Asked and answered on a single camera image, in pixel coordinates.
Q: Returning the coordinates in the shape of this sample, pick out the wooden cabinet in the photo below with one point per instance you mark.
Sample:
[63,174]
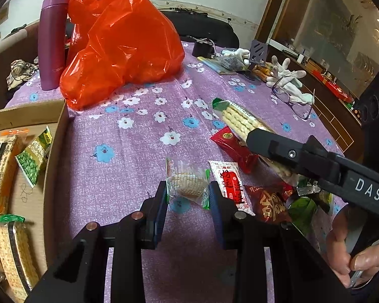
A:
[331,110]

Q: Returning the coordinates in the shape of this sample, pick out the purple thermos bottle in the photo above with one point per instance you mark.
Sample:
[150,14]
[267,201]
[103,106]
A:
[52,38]

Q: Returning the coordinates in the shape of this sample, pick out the person's right hand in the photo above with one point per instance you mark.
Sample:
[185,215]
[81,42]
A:
[338,246]

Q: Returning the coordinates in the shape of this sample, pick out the red emblem snack packet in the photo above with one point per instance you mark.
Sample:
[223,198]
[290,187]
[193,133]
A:
[233,146]

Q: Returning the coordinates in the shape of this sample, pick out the silver green snack packet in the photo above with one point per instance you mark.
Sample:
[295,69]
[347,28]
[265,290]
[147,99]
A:
[308,189]

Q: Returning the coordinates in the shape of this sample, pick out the small black box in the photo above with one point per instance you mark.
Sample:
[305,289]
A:
[202,50]

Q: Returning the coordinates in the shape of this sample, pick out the long green end cracker packet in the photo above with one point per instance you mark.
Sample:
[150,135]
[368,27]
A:
[237,118]

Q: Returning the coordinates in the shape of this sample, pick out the orange cracker packet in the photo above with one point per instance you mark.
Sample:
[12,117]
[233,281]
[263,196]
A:
[0,170]

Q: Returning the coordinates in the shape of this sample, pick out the red plastic bag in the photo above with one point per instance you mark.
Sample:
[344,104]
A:
[120,44]

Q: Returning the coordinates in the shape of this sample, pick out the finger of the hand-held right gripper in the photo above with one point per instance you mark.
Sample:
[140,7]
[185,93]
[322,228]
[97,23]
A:
[281,150]

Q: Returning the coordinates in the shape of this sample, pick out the clear round cracker packet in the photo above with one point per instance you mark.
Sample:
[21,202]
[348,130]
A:
[186,180]

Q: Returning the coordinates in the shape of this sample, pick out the white cotton glove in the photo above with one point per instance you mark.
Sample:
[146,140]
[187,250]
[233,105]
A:
[282,74]
[237,53]
[300,96]

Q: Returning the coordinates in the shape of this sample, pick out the crumpled patterned cloth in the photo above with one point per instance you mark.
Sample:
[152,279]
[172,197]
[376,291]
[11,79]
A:
[19,72]

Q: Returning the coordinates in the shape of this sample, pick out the dark framed eyeglasses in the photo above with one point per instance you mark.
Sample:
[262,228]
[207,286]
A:
[304,116]

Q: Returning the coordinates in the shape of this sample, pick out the green pea snack packet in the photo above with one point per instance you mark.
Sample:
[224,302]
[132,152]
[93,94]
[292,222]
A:
[31,161]

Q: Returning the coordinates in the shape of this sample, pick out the orange packets under stand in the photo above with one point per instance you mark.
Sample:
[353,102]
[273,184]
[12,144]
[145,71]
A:
[265,72]

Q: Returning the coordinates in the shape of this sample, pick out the black chair back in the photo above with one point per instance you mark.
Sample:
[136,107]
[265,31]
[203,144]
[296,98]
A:
[202,26]

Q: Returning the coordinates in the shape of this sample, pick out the dark red chips packet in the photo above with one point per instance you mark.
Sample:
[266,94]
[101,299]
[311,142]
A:
[268,203]

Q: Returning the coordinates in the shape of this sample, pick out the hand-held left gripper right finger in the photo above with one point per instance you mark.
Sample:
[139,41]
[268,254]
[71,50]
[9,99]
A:
[216,214]

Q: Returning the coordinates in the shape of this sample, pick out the clear plastic bag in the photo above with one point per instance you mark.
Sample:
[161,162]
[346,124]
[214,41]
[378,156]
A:
[230,63]

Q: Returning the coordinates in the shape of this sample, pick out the striped booklet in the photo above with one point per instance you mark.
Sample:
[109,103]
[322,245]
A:
[211,64]

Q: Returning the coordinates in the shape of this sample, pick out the white red label snack packet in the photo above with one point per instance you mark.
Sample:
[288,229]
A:
[232,184]

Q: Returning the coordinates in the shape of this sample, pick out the grey phone stand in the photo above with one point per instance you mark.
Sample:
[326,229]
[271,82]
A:
[258,50]

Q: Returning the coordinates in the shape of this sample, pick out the brown cardboard box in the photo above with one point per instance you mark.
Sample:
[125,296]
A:
[28,202]

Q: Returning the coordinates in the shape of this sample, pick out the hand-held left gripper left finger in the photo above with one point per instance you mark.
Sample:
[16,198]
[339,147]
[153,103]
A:
[160,214]

